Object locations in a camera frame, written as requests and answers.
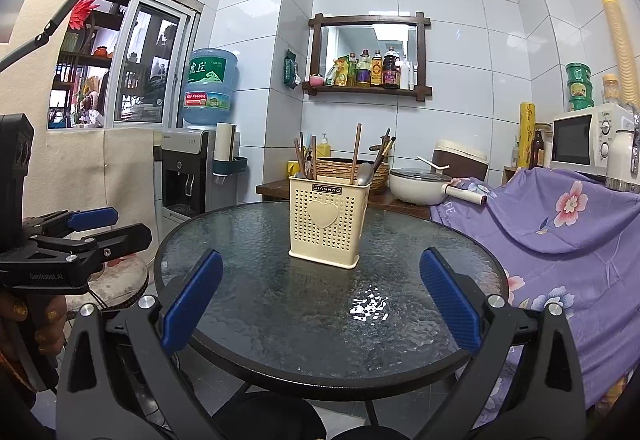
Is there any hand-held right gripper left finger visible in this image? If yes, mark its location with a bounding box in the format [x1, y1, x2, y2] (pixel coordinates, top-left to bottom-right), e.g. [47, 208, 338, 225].
[55, 249, 224, 440]

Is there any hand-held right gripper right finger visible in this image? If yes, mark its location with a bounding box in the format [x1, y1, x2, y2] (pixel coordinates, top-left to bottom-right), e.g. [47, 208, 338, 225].
[419, 247, 587, 440]

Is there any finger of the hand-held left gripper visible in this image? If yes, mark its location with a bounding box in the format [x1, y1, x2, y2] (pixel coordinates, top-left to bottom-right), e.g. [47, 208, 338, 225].
[22, 207, 119, 241]
[0, 222, 152, 271]

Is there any cream perforated utensil holder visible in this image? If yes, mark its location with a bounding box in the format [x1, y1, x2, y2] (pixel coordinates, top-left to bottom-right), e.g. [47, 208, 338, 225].
[288, 176, 372, 271]

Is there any dark wooden chopstick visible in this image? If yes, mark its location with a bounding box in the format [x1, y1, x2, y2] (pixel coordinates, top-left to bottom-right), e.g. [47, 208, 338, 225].
[375, 136, 397, 181]

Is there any person's left hand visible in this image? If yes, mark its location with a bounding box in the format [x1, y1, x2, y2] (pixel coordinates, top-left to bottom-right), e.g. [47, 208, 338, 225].
[0, 291, 69, 373]

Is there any round printed stool cushion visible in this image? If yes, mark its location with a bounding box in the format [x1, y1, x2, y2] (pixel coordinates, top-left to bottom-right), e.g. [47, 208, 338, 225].
[90, 250, 151, 308]

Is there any beige cloth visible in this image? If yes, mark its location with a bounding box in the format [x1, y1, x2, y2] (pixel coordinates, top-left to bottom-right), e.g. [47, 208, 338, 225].
[0, 0, 163, 253]

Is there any grey water dispenser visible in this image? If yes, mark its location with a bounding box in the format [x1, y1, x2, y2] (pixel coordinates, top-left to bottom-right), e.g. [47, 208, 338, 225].
[160, 129, 241, 225]

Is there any round glass table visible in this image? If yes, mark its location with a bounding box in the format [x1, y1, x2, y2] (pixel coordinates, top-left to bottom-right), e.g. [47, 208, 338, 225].
[154, 201, 511, 426]

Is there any white pot with glass lid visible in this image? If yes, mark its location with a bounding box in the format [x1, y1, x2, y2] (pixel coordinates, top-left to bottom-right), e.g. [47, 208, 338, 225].
[389, 168, 488, 207]

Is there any teal cup holder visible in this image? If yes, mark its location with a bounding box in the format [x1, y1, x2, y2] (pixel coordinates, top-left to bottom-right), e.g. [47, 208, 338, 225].
[211, 156, 248, 177]

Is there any purple floral cloth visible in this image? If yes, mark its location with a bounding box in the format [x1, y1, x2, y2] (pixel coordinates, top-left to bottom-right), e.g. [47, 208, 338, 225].
[430, 166, 640, 428]

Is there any white paper cup stack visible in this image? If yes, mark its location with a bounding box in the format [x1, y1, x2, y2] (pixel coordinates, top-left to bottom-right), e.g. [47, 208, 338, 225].
[216, 122, 237, 175]

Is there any brown white rice cooker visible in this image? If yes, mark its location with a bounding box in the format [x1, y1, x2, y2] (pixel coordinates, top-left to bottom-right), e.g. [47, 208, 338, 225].
[432, 140, 490, 181]

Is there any dark round stool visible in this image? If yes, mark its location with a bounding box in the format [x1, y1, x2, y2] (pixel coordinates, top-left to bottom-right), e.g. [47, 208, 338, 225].
[232, 391, 322, 440]
[330, 424, 401, 440]

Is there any wooden display shelf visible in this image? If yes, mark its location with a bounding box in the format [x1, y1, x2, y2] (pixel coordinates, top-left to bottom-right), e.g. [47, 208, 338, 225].
[50, 0, 133, 128]

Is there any aluminium sliding window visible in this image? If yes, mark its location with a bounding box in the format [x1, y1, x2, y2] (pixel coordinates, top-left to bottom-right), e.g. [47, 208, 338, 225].
[107, 0, 201, 128]

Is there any bamboo style faucet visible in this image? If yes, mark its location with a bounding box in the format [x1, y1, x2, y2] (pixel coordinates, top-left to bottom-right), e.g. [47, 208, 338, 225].
[369, 129, 392, 165]

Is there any brown glass bottle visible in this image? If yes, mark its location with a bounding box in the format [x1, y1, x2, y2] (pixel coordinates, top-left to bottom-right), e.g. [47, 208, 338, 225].
[531, 130, 546, 168]

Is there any woven basin sink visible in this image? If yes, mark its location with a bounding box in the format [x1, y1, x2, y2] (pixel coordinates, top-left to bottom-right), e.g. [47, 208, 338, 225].
[314, 158, 391, 195]

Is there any blue water jug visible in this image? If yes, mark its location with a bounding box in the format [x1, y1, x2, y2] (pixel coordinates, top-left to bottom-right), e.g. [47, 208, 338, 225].
[182, 48, 239, 128]

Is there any yellow wrap roll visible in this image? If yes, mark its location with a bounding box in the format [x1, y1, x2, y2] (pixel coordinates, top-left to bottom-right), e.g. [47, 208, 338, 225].
[518, 102, 537, 169]

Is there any white microwave oven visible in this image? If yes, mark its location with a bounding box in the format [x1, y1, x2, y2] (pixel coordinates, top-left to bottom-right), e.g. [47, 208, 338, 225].
[550, 104, 632, 168]

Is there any white thermos bottle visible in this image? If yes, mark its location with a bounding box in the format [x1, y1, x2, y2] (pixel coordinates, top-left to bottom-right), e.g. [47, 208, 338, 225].
[605, 115, 640, 193]

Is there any wooden framed mirror shelf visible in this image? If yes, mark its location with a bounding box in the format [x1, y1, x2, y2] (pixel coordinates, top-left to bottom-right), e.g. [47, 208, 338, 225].
[303, 12, 433, 100]

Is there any green hanging packet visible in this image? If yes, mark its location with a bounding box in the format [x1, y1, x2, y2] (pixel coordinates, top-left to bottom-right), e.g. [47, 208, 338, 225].
[283, 50, 302, 88]

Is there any dark soy sauce bottle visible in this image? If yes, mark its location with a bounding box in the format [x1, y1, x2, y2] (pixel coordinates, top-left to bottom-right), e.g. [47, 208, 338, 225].
[382, 47, 402, 89]

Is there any jar with cream lid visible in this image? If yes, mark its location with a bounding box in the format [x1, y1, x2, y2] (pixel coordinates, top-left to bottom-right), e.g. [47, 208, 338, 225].
[602, 74, 621, 105]

